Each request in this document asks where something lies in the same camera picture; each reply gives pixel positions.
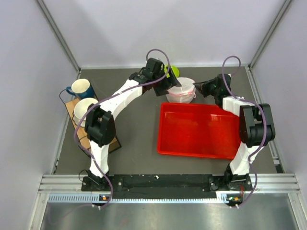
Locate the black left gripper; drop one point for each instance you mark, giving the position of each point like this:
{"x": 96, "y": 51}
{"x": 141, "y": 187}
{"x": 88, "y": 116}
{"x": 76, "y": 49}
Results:
{"x": 168, "y": 83}

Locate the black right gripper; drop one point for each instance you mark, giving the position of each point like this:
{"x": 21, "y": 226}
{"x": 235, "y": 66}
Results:
{"x": 203, "y": 86}

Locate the white mesh laundry bag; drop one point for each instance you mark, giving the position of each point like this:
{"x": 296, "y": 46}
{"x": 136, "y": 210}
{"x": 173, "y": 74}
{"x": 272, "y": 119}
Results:
{"x": 183, "y": 94}

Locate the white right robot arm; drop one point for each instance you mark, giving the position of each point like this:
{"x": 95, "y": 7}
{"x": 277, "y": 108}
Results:
{"x": 256, "y": 127}

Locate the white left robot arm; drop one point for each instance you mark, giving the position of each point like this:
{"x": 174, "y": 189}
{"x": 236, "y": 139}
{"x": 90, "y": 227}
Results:
{"x": 100, "y": 120}

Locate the green plastic bowl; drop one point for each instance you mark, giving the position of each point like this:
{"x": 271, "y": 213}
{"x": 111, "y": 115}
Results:
{"x": 174, "y": 69}

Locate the red plastic tray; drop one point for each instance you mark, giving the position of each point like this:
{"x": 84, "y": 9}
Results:
{"x": 197, "y": 130}

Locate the blue mug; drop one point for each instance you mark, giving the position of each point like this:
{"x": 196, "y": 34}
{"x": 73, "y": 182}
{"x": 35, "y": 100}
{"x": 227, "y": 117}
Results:
{"x": 81, "y": 88}

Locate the white ceramic bowl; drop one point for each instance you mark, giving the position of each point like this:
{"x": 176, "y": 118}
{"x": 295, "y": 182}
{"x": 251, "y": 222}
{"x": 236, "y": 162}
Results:
{"x": 82, "y": 107}

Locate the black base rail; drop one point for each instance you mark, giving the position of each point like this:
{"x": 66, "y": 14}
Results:
{"x": 174, "y": 186}

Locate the aluminium frame rail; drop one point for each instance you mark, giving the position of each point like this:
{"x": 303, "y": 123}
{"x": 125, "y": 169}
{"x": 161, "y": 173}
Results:
{"x": 73, "y": 189}

